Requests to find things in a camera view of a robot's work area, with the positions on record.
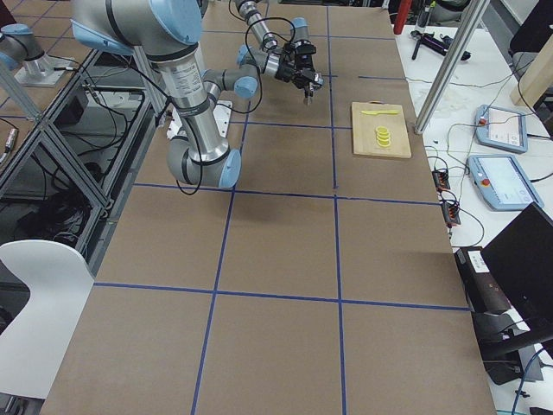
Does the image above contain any crumpled white plastic wrap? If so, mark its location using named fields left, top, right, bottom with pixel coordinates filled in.
left=408, top=80, right=479, bottom=121

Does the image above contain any white chair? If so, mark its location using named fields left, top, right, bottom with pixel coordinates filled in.
left=1, top=239, right=93, bottom=399

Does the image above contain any red cylinder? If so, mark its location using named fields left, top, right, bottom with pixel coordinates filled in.
left=393, top=0, right=412, bottom=35

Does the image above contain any teach pendant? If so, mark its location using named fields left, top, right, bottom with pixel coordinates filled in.
left=474, top=105, right=528, bottom=154
left=467, top=155, right=544, bottom=212

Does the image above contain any black box device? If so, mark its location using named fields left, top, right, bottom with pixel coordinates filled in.
left=454, top=246, right=511, bottom=315

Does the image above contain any black monitor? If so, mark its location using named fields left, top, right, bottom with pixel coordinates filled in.
left=481, top=202, right=552, bottom=322

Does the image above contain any yellow plastic knife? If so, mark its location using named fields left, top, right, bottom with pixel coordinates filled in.
left=361, top=110, right=400, bottom=116

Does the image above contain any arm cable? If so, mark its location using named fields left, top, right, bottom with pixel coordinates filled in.
left=244, top=16, right=299, bottom=105

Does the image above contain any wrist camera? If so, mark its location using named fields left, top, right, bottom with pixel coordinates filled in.
left=280, top=44, right=295, bottom=66

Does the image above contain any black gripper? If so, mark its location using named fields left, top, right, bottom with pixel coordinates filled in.
left=274, top=59, right=322, bottom=93
left=294, top=41, right=315, bottom=71

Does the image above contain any steel jigger measuring cup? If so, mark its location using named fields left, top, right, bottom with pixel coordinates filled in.
left=303, top=83, right=315, bottom=106

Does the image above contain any far teach pendant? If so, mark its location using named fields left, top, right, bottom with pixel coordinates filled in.
left=474, top=105, right=528, bottom=154

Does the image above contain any bamboo cutting board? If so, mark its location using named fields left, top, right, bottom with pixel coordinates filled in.
left=351, top=102, right=411, bottom=159

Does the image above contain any aluminium frame rack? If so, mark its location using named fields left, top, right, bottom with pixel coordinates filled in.
left=1, top=44, right=163, bottom=271

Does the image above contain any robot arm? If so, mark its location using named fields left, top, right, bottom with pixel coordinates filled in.
left=71, top=1, right=323, bottom=188
left=229, top=1, right=316, bottom=80

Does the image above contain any lemon slice front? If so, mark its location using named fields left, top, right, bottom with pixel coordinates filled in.
left=377, top=140, right=391, bottom=149

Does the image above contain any black tripod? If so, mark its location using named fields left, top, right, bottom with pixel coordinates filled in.
left=410, top=30, right=454, bottom=61

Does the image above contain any aluminium frame post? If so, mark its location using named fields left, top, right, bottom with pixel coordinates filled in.
left=414, top=0, right=490, bottom=135

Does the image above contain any near teach pendant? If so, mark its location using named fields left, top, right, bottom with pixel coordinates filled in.
left=467, top=155, right=544, bottom=212

